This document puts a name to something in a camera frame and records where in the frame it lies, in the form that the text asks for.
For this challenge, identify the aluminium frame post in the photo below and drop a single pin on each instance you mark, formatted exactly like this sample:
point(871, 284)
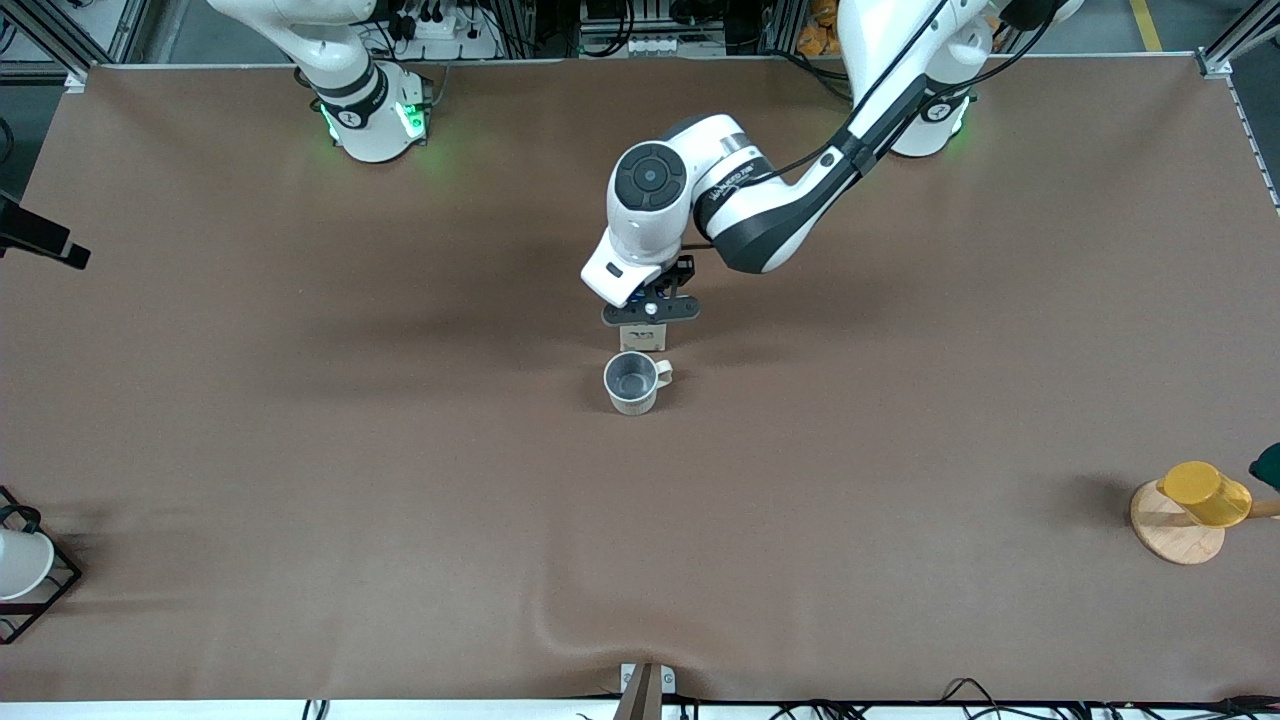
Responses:
point(1230, 45)
point(95, 35)

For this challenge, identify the white empty power strip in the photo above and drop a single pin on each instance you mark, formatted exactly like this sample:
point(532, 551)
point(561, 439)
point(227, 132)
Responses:
point(650, 45)

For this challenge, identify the blue milk carton green cap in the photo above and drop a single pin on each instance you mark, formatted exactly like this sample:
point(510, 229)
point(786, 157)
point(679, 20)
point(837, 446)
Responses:
point(643, 338)

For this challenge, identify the round wooden cup stand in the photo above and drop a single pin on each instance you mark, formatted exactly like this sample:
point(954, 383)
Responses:
point(1175, 540)

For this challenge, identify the white ribbed HOME mug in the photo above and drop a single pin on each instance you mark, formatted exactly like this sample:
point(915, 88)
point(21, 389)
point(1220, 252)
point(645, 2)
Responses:
point(632, 400)

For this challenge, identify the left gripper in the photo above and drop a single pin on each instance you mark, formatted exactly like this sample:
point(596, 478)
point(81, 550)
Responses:
point(684, 269)

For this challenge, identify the dark green object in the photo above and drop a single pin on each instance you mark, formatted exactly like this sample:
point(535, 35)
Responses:
point(1268, 468)

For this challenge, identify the brown table cloth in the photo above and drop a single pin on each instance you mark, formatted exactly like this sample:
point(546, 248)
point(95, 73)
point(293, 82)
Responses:
point(400, 500)

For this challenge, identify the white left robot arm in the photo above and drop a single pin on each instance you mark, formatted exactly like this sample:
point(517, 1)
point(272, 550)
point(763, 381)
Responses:
point(780, 215)

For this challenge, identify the plain white cup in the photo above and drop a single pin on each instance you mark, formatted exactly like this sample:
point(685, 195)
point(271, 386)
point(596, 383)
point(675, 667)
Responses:
point(20, 565)

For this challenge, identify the yellow plastic cup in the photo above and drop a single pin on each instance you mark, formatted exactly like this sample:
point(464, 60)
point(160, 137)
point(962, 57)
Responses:
point(1205, 495)

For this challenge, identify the small metal bracket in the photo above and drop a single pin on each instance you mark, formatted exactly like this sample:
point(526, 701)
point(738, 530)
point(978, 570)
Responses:
point(628, 678)

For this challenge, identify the pile of orange snack bags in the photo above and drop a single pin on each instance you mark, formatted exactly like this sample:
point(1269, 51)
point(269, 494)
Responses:
point(822, 25)

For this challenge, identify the white power strip with plugs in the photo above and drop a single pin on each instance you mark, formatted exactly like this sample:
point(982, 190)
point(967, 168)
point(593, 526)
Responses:
point(440, 30)

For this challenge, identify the brown mount post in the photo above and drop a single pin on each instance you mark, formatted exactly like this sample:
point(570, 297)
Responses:
point(640, 703)

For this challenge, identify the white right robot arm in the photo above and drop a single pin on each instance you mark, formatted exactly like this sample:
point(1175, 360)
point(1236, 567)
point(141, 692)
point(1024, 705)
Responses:
point(360, 90)

